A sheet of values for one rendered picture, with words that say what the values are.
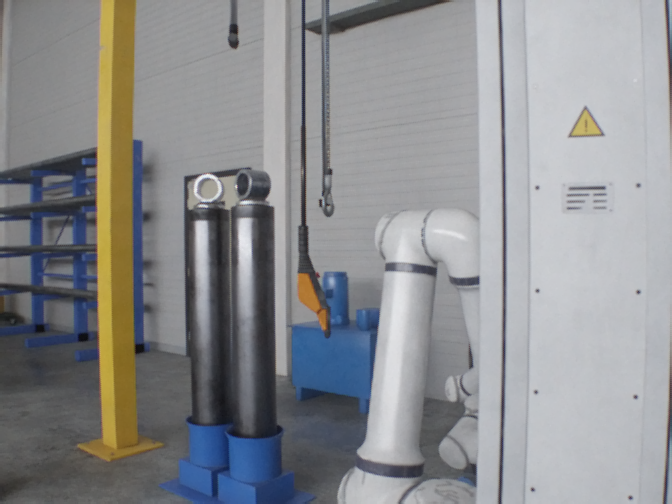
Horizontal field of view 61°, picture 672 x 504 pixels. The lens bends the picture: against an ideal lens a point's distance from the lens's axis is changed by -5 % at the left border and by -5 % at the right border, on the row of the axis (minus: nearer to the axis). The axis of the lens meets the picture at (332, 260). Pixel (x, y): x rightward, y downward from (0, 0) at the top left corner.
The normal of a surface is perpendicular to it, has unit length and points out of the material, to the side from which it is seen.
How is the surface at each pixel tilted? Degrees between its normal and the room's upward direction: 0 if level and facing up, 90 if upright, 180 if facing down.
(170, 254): 90
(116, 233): 90
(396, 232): 80
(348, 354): 90
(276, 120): 90
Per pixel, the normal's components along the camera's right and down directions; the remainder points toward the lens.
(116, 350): 0.78, 0.01
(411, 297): -0.01, -0.11
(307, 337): -0.63, 0.02
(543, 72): -0.35, 0.02
